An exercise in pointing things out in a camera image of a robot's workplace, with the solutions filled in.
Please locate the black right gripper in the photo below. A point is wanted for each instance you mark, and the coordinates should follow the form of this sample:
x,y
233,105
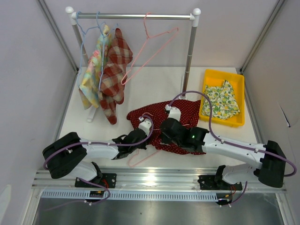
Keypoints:
x,y
164,140

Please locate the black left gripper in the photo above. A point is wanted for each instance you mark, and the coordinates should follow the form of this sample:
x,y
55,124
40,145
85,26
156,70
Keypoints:
x,y
143,146

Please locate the pink wire hanger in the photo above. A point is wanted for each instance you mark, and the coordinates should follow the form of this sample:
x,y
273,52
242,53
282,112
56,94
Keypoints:
x,y
143,159
146,51

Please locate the red polka dot skirt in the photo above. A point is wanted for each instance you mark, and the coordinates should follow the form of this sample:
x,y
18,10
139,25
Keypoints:
x,y
189,113

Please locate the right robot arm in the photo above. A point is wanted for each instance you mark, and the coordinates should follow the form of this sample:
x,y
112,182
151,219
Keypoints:
x,y
265,163

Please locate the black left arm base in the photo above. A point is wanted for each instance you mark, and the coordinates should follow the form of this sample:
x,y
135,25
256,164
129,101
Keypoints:
x,y
107,180

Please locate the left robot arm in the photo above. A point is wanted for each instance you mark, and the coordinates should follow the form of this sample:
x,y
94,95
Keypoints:
x,y
67,155

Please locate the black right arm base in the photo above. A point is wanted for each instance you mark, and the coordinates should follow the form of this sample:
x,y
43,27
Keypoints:
x,y
210,182

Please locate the red plaid skirt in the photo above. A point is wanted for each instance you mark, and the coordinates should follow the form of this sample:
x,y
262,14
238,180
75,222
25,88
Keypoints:
x,y
112,90

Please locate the pastel plaid skirt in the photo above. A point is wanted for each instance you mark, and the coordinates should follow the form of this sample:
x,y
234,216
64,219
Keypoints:
x,y
88,86

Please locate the lemon print cloth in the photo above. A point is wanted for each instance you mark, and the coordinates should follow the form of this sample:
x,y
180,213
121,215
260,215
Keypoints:
x,y
223,101

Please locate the yellow plastic tray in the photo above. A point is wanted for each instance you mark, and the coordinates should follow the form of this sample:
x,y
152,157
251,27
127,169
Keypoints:
x,y
216,78

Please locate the white clothes rack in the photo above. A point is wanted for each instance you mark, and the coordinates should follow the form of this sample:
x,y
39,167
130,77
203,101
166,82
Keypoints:
x,y
193,17

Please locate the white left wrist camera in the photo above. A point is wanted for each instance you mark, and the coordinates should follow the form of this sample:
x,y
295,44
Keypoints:
x,y
145,124

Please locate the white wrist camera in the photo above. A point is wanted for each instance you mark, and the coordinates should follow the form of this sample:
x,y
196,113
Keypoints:
x,y
173,112
145,124

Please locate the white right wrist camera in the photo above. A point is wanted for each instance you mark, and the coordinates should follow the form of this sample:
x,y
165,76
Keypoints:
x,y
173,112

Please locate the aluminium front rail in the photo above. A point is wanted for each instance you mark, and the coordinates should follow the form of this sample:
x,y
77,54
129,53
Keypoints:
x,y
136,179

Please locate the slotted cable duct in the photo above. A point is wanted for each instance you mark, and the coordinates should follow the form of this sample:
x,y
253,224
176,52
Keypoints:
x,y
131,195

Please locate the blue wire hanger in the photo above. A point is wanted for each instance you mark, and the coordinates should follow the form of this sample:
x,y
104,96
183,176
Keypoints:
x,y
104,40
80,34

